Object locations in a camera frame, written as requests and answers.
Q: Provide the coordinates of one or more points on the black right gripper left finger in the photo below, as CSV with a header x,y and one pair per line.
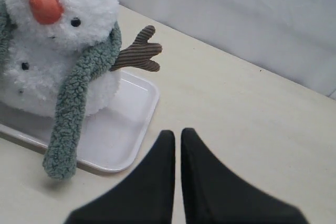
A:
x,y
146,195

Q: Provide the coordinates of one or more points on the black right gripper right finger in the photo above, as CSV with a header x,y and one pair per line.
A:
x,y
212,193

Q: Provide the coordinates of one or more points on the teal fuzzy scarf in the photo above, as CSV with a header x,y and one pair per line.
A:
x,y
71,108

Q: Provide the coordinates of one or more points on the white plush snowman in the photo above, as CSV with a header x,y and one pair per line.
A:
x,y
138,55

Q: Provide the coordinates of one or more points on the white plastic tray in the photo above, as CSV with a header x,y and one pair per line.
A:
x,y
110,139

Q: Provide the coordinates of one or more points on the white curtain backdrop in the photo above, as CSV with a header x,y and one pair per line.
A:
x,y
292,38

